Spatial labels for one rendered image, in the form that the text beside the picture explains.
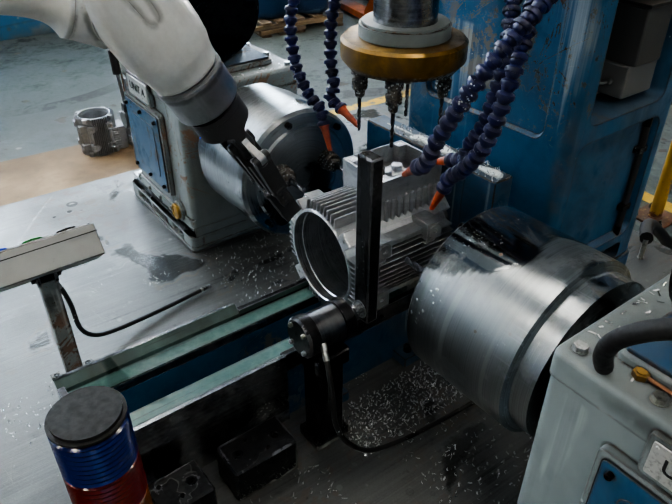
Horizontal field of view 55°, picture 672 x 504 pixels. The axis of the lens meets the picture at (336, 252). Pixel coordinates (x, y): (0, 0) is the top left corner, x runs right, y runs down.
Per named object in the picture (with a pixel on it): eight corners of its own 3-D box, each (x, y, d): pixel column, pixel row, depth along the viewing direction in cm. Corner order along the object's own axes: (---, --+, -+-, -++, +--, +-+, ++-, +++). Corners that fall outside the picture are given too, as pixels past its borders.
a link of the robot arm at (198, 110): (195, 38, 84) (219, 73, 88) (143, 85, 82) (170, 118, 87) (229, 56, 78) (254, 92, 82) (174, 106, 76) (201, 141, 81)
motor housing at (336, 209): (378, 241, 123) (383, 149, 112) (448, 290, 110) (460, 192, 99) (289, 277, 113) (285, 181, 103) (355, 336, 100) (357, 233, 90)
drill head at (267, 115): (270, 156, 154) (263, 52, 140) (366, 220, 130) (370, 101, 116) (173, 186, 142) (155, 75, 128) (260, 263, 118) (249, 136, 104)
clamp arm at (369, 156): (367, 307, 94) (373, 147, 80) (380, 318, 92) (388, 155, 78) (348, 316, 93) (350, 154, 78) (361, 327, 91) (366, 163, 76)
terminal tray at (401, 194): (397, 177, 111) (399, 139, 107) (439, 202, 104) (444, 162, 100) (341, 197, 106) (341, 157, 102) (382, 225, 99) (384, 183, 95)
